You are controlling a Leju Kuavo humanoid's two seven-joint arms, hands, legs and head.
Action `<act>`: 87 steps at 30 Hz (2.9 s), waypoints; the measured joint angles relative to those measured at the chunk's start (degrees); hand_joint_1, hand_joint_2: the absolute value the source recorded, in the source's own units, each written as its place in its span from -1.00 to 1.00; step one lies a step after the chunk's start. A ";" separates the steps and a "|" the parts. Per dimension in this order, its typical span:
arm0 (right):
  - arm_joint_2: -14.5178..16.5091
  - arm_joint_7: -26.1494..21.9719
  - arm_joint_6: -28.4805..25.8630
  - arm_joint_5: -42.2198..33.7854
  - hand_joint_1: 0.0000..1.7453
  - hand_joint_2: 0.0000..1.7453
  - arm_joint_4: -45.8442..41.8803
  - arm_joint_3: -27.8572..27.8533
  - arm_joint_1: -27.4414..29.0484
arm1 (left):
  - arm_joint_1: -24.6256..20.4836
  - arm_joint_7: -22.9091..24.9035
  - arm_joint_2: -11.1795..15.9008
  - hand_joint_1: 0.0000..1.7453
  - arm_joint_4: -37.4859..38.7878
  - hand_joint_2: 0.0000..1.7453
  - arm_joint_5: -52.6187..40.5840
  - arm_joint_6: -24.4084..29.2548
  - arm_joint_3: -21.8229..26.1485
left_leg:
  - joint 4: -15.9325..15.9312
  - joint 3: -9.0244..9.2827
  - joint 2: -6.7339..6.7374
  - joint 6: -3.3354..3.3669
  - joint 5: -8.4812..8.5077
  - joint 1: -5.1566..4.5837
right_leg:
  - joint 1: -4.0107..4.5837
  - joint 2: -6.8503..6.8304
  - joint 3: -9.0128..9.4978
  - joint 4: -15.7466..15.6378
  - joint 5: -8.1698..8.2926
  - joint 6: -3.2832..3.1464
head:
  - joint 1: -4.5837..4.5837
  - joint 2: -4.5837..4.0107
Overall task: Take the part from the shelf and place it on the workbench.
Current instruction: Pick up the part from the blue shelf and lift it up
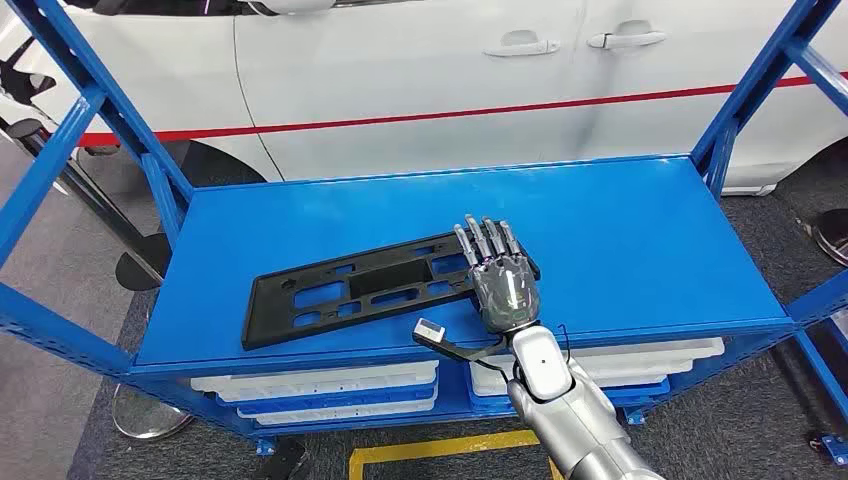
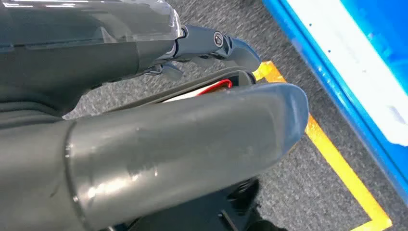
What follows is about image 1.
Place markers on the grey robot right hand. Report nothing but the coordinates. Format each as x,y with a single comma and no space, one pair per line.
507,298

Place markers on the black plastic car part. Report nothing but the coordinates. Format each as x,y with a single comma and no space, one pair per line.
391,277

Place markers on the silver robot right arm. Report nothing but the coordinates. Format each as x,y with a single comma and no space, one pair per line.
563,411

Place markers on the white plastic bin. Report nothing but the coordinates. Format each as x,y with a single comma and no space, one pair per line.
636,379
344,415
649,351
298,384

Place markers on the white car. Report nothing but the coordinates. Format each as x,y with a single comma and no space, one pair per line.
397,66

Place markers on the black robot left foot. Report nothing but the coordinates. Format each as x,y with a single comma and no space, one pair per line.
281,460

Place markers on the chrome stanchion base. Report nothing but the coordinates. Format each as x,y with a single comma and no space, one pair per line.
833,238

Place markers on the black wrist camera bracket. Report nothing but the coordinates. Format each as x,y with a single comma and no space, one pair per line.
457,349

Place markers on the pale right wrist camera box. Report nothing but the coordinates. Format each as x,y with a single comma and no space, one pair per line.
430,330

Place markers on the chrome stanchion post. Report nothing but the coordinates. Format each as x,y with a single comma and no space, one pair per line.
149,414

